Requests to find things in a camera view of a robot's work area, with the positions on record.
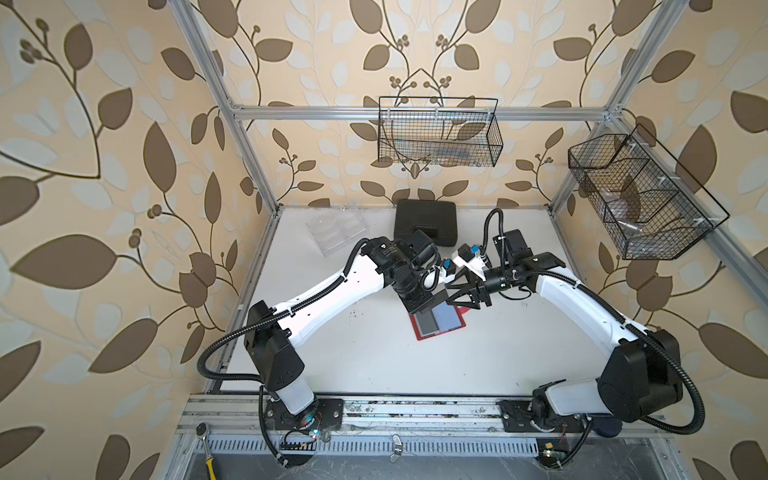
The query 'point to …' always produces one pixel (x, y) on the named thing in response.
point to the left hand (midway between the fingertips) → (422, 299)
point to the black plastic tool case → (436, 218)
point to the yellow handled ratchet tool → (202, 429)
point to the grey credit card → (427, 324)
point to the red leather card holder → (448, 318)
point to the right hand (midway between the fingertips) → (448, 293)
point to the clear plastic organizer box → (334, 227)
